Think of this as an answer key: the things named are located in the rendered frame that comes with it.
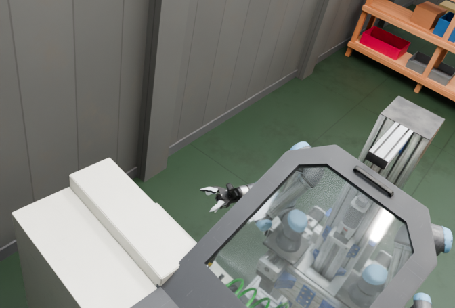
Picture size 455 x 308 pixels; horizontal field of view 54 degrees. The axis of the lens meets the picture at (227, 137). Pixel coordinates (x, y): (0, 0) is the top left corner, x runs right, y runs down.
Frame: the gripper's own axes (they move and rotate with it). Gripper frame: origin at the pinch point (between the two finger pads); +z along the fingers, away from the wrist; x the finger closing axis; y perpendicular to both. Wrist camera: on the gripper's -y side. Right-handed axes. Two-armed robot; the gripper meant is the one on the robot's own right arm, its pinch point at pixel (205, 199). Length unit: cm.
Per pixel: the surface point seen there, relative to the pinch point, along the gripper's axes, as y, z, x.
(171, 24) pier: 6, -38, 157
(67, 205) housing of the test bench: 0, 64, 14
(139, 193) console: -8.7, 33.6, 5.9
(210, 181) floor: 163, -89, 113
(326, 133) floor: 168, -262, 150
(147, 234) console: -11.9, 37.2, -17.3
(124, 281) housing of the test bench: -6, 51, -32
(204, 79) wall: 95, -98, 187
